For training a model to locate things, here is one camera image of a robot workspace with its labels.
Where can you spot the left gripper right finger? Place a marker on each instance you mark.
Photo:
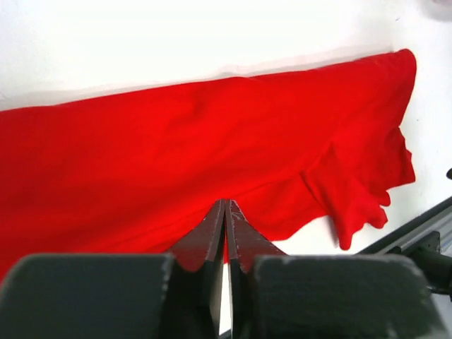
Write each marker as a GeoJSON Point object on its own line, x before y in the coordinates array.
{"type": "Point", "coordinates": [276, 295]}

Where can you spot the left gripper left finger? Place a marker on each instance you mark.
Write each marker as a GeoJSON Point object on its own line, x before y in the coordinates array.
{"type": "Point", "coordinates": [175, 294]}

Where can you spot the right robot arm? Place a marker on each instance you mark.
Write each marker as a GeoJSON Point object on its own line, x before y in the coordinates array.
{"type": "Point", "coordinates": [436, 267]}

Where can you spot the red t-shirt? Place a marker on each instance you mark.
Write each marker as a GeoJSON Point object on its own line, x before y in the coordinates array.
{"type": "Point", "coordinates": [134, 172]}

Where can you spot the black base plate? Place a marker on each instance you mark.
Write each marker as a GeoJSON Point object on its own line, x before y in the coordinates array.
{"type": "Point", "coordinates": [436, 219]}

